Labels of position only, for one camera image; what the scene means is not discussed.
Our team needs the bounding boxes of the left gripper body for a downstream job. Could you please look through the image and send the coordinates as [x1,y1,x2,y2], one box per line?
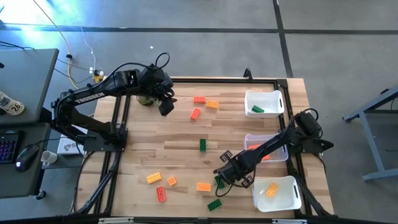
[138,65,174,102]

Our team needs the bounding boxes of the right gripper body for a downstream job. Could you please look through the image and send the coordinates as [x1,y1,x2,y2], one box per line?
[220,150,259,189]

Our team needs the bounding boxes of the red toy brick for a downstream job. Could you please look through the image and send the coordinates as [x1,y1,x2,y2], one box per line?
[155,186,167,203]

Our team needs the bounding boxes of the potted succulent plant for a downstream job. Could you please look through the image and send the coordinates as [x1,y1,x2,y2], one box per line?
[136,95,162,108]

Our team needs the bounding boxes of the clear plastic bin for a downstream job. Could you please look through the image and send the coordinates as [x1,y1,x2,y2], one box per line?
[243,133,289,164]

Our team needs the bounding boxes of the yellow power socket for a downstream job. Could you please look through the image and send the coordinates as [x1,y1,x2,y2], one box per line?
[92,70,105,84]

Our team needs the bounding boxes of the white plastic bin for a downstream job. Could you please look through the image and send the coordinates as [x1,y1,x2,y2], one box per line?
[244,90,285,119]
[251,175,303,213]

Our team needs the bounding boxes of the white printed box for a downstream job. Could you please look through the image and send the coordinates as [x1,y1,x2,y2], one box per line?
[57,136,86,156]

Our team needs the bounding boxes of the white mug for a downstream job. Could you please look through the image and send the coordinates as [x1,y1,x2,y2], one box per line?
[40,149,58,167]

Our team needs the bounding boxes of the grey metal table stand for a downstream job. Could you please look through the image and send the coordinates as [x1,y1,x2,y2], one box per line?
[341,86,398,183]

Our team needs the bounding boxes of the white printed can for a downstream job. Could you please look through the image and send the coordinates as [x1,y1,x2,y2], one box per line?
[0,90,25,116]

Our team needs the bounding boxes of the black computer mouse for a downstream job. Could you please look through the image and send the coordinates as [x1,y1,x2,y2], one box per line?
[14,143,40,173]

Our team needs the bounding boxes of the black backlit keyboard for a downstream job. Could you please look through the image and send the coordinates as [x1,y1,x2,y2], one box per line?
[0,129,24,165]

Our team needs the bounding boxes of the dark grey desk top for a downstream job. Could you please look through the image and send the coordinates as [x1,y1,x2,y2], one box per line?
[0,123,51,199]

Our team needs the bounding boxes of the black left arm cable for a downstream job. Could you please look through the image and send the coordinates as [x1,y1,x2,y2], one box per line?
[104,52,171,82]

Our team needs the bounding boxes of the black metal table frame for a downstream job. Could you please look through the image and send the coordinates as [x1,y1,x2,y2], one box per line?
[71,77,335,218]

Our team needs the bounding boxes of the white cable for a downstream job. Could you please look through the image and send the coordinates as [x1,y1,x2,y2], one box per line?
[73,18,97,74]

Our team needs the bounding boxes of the silver metal bracket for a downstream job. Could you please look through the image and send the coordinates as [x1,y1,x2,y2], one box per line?
[98,217,134,224]
[272,218,308,224]

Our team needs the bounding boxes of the yellow extension cable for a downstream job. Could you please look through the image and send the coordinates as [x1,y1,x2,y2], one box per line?
[32,0,105,91]

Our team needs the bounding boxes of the black floor cable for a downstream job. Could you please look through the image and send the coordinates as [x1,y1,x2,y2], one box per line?
[72,149,96,215]

